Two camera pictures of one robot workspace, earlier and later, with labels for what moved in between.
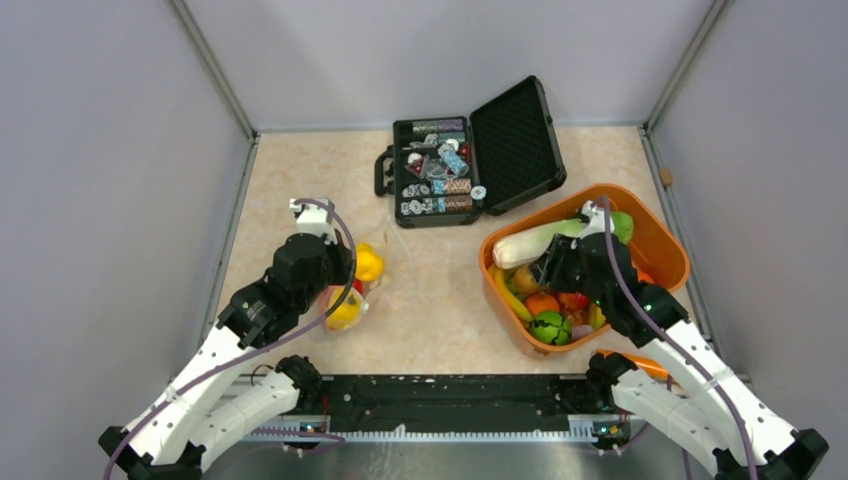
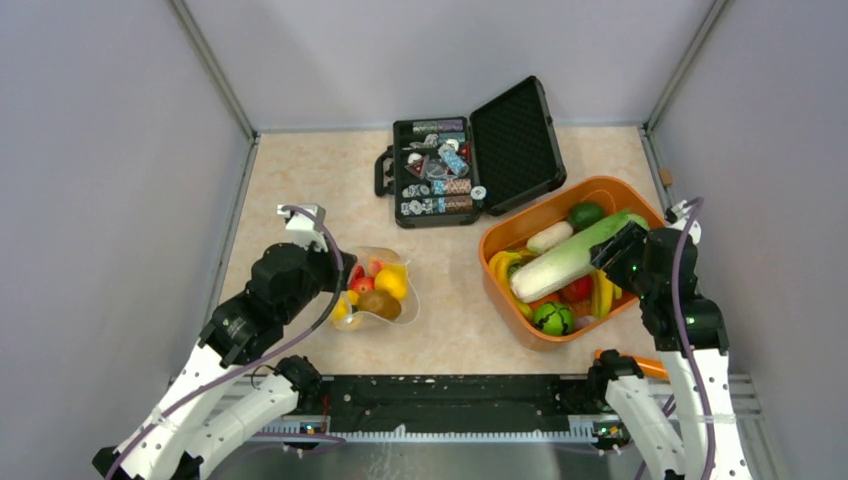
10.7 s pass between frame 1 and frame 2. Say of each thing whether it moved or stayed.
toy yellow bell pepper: moved
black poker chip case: stayed
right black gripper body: moved
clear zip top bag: moved
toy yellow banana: stayed
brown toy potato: moved
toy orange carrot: stayed
